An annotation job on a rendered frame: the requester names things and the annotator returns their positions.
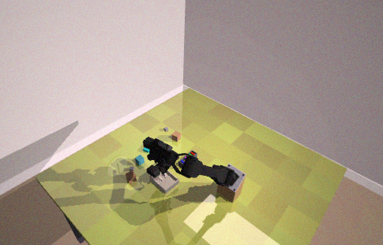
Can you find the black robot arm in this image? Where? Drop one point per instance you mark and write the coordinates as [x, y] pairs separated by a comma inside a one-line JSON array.
[[192, 167]]

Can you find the teal cube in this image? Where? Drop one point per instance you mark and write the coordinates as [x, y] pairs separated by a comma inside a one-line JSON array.
[[139, 160]]

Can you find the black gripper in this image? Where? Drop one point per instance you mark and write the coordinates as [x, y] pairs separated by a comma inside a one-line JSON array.
[[162, 167]]

